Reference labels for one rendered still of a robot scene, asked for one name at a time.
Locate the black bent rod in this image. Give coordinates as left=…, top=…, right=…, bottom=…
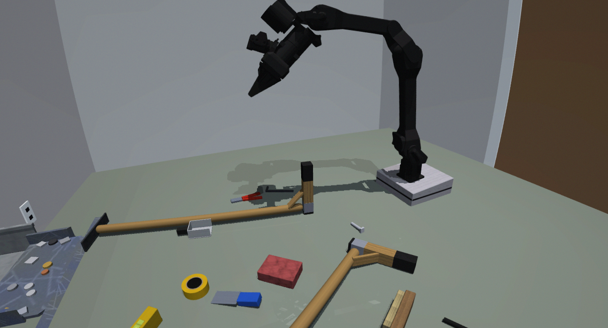
left=443, top=317, right=467, bottom=328

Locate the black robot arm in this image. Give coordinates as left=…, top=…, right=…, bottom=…
left=247, top=0, right=428, bottom=183

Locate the yellow rectangular block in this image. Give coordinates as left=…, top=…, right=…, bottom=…
left=131, top=306, right=162, bottom=328

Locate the red rectangular block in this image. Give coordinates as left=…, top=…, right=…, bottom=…
left=257, top=255, right=303, bottom=289

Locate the yellow ring with dark hole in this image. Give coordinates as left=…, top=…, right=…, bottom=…
left=181, top=274, right=209, bottom=300

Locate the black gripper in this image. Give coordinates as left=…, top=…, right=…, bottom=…
left=248, top=39, right=301, bottom=97

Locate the grey metal bolt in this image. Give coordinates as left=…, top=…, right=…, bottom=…
left=351, top=222, right=364, bottom=233

